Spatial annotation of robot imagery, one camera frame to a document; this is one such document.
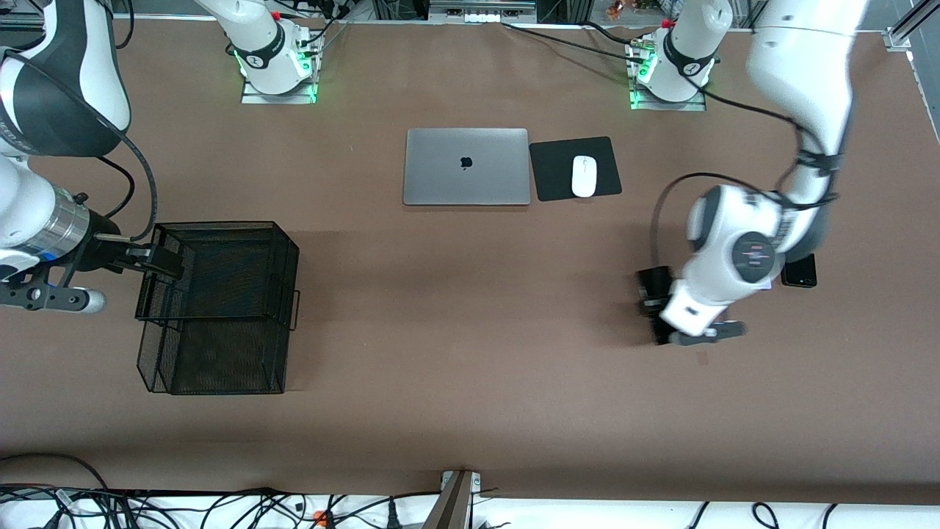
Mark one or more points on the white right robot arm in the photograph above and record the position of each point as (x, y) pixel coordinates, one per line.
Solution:
(22, 206)

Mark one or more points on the long black smartphone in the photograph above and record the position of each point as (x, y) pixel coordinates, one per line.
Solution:
(653, 278)

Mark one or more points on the white computer mouse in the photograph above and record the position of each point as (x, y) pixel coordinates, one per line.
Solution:
(584, 176)

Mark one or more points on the aluminium frame corner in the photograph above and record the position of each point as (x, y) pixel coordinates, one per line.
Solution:
(897, 38)

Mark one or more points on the silver closed laptop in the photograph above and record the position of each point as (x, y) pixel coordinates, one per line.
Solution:
(440, 176)

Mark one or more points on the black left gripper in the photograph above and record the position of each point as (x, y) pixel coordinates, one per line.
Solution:
(653, 288)

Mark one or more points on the black mouse pad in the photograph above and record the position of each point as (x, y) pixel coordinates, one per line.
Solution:
(551, 176)

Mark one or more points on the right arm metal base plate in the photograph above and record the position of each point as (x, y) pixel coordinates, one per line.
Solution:
(253, 98)

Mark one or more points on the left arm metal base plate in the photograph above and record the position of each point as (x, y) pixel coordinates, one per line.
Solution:
(698, 107)

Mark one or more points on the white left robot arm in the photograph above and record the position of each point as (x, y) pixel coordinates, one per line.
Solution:
(800, 66)

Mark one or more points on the metal camera post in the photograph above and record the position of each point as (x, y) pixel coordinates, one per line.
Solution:
(452, 507)

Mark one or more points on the grey power strip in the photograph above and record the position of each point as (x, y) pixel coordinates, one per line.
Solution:
(481, 15)

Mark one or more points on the black flip phone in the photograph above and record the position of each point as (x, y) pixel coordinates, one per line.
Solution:
(804, 278)

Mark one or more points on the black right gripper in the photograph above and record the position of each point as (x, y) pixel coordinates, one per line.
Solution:
(103, 248)

